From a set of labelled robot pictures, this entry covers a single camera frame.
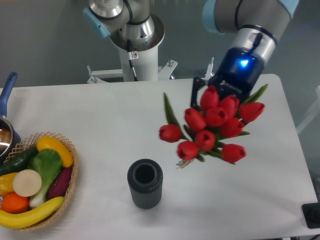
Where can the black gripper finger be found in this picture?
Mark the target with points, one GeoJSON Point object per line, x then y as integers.
{"type": "Point", "coordinates": [197, 84]}

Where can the woven wicker basket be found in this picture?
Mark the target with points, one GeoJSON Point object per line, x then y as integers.
{"type": "Point", "coordinates": [31, 141]}

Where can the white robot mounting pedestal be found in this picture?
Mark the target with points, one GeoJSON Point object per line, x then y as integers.
{"type": "Point", "coordinates": [135, 66]}

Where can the yellow bell pepper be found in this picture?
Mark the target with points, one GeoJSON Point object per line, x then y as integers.
{"type": "Point", "coordinates": [6, 183]}

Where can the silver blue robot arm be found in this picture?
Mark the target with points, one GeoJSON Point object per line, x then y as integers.
{"type": "Point", "coordinates": [137, 33]}

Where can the purple sweet potato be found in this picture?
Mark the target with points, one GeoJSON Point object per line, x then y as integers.
{"type": "Point", "coordinates": [61, 184]}

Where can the green bok choy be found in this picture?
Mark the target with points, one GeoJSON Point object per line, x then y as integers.
{"type": "Point", "coordinates": [47, 163]}

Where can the black device at table edge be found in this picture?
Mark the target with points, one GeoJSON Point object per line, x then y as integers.
{"type": "Point", "coordinates": [311, 213]}

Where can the white table clamp bracket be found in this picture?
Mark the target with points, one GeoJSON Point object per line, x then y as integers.
{"type": "Point", "coordinates": [209, 71]}

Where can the blue handled saucepan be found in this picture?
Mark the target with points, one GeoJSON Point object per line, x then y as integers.
{"type": "Point", "coordinates": [8, 136]}

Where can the yellow banana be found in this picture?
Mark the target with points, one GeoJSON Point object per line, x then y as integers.
{"type": "Point", "coordinates": [31, 217]}

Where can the orange fruit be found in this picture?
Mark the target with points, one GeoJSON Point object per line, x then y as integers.
{"type": "Point", "coordinates": [15, 204]}

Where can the green cucumber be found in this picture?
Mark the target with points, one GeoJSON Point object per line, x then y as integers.
{"type": "Point", "coordinates": [18, 162]}

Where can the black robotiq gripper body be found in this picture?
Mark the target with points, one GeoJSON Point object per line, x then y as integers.
{"type": "Point", "coordinates": [237, 74]}

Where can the dark grey ribbed vase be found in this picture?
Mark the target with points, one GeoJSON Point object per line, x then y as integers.
{"type": "Point", "coordinates": [145, 181]}

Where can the red tulip bouquet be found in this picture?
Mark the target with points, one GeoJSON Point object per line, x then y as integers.
{"type": "Point", "coordinates": [211, 121]}

